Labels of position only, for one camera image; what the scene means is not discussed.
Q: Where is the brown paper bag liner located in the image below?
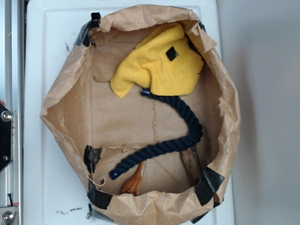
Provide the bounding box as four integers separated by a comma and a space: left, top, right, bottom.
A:
40, 4, 241, 225

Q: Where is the dark wooden block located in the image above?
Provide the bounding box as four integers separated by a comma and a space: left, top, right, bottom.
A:
180, 147, 201, 186

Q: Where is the yellow microfiber cloth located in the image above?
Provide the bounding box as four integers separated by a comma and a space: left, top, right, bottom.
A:
110, 23, 204, 98

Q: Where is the aluminium frame rail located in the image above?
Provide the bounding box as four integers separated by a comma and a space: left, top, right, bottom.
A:
0, 0, 26, 225

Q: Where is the black square tape patch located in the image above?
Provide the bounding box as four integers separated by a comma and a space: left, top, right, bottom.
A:
166, 46, 179, 61

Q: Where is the glossy brown wooden handle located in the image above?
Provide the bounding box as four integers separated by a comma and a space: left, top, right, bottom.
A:
120, 161, 146, 196

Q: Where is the white plastic bin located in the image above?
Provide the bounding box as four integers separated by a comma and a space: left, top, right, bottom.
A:
22, 0, 236, 225

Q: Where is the dark blue twisted rope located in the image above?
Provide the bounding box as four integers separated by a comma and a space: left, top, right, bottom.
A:
109, 87, 203, 180

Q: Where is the black bracket with bolts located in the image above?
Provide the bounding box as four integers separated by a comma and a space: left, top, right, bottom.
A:
0, 102, 13, 172

